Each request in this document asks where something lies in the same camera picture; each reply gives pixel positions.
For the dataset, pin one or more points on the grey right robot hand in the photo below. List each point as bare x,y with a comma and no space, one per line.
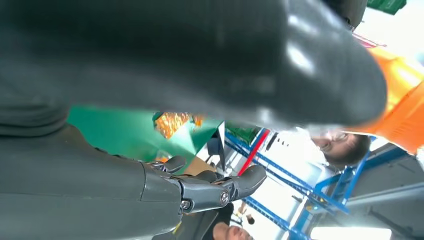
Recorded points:
165,59

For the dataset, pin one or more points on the green plastic crate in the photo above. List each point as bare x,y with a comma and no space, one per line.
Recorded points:
386,5

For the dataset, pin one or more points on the brown cardboard box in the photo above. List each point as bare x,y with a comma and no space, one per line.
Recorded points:
198,167

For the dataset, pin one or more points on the person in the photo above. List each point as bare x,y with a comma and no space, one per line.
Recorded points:
246,215
344,149
232,233

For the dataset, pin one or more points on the red metal pole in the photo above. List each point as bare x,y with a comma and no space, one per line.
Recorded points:
254,151

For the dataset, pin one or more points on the yellow tape patch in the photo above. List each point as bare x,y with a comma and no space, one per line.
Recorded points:
172,124

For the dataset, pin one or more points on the blue metal rack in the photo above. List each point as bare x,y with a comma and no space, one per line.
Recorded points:
351,177

